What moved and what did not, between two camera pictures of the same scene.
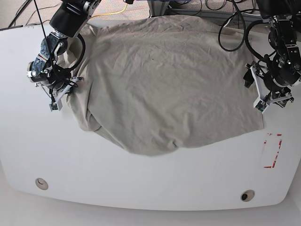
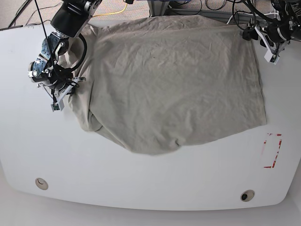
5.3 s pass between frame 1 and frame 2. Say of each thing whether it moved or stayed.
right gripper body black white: moved
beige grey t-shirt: stayed
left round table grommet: stayed
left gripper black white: stayed
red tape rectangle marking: stayed
